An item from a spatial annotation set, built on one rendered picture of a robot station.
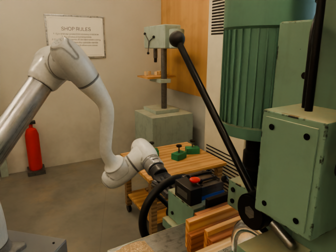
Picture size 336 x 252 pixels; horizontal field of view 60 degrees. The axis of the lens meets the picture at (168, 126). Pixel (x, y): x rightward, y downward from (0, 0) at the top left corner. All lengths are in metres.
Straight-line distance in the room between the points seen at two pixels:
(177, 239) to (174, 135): 2.27
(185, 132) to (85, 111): 1.27
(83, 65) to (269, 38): 0.74
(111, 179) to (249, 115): 0.93
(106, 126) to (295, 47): 0.92
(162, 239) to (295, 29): 0.57
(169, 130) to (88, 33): 1.47
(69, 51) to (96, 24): 2.48
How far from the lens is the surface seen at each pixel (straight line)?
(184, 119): 3.03
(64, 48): 1.13
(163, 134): 2.94
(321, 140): 0.37
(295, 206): 0.41
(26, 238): 1.24
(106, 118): 1.25
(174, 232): 0.83
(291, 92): 0.53
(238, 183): 0.72
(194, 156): 2.36
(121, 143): 3.87
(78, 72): 1.14
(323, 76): 0.45
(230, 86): 0.61
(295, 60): 0.52
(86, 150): 3.77
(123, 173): 1.39
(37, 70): 1.25
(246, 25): 0.58
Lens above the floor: 1.38
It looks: 15 degrees down
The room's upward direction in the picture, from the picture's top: straight up
